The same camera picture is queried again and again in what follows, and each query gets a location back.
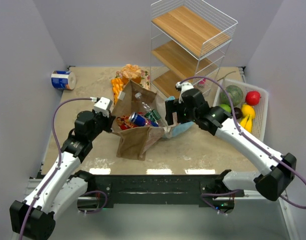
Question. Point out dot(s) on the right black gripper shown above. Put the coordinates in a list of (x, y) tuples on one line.
[(180, 110)]

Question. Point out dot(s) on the green label plastic bottle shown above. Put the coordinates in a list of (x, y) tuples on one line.
[(148, 111)]

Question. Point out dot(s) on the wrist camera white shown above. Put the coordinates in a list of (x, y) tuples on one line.
[(182, 87), (103, 106)]

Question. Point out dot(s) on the blue silver energy drink can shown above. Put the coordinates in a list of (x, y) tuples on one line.
[(140, 120)]

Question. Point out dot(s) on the red apple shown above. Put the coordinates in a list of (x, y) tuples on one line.
[(252, 98)]

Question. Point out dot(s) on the peeled orange on cup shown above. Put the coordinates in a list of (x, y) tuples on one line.
[(131, 73)]

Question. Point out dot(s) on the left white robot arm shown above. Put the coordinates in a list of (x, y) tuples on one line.
[(35, 217)]

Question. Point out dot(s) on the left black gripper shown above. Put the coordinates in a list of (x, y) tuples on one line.
[(108, 121)]

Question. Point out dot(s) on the blue white paper roll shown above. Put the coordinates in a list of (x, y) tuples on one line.
[(63, 80)]

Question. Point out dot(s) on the brown paper grocery bag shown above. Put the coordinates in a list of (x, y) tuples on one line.
[(135, 141)]

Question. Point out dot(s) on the green lime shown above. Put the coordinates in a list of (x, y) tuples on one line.
[(225, 107)]

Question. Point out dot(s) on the white plastic fruit basket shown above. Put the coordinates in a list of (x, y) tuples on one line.
[(259, 123)]

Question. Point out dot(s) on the floral pattern tray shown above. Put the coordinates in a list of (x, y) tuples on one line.
[(143, 82)]

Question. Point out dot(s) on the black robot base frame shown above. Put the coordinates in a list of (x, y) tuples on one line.
[(110, 190)]

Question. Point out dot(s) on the green melon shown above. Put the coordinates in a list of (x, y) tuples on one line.
[(235, 93)]

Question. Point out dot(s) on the yellow banana bunch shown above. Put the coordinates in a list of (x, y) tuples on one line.
[(246, 123)]

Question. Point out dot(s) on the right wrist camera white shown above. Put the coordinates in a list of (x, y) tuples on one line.
[(182, 87)]

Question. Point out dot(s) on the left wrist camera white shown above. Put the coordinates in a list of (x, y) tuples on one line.
[(103, 106)]

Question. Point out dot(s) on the yellow lemon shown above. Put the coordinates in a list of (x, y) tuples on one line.
[(248, 110)]

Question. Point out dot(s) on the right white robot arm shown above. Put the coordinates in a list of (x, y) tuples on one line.
[(275, 171)]

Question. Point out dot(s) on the dark avocado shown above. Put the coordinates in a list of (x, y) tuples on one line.
[(238, 113)]

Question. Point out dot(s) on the red snack packet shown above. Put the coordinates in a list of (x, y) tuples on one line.
[(124, 123)]

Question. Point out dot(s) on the blue plastic bag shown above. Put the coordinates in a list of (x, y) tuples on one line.
[(177, 129)]

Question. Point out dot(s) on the white wire wooden shelf rack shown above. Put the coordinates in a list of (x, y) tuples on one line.
[(188, 39)]

